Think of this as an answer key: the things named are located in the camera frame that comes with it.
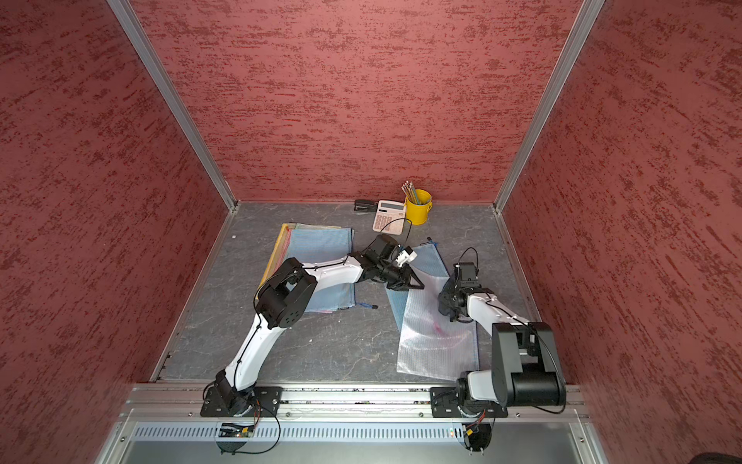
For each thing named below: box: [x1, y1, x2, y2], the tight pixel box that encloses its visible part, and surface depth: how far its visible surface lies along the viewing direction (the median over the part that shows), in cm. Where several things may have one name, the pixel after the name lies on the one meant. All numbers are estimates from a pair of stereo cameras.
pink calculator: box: [371, 200, 406, 235], surface depth 116 cm
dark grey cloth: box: [437, 290, 458, 322], surface depth 87 cm
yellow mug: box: [405, 188, 434, 226], surface depth 112 cm
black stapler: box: [353, 200, 376, 216], surface depth 120 cm
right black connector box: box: [461, 422, 492, 452], surface depth 72 cm
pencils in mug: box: [400, 179, 421, 205], surface depth 108 cm
